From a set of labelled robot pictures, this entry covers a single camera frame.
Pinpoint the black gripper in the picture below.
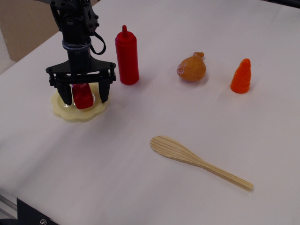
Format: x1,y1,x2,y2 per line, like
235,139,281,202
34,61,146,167
46,49,116,105

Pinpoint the red toy sushi piece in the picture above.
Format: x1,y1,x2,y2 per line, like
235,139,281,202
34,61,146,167
72,83,94,110

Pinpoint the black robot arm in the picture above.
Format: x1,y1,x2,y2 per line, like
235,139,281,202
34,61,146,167
45,0,116,105

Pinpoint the cream scalloped toy plate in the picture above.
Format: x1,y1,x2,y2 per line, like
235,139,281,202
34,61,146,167
50,83,109,122

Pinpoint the red ketchup squeeze bottle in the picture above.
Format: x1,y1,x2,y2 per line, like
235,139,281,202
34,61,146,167
115,25,139,85

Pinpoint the wooden spatula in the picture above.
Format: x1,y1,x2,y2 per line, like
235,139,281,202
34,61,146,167
150,135,254,191

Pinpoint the brown toy chicken drumstick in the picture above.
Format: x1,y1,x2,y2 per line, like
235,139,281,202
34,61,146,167
176,52,206,82

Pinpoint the orange toy carrot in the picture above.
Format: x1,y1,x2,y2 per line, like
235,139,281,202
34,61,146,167
230,59,251,94

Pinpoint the black cable loop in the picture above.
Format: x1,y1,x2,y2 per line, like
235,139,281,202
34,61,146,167
90,31,107,55

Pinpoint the black corner bracket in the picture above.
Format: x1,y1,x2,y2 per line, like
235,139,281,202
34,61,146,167
17,198,59,225

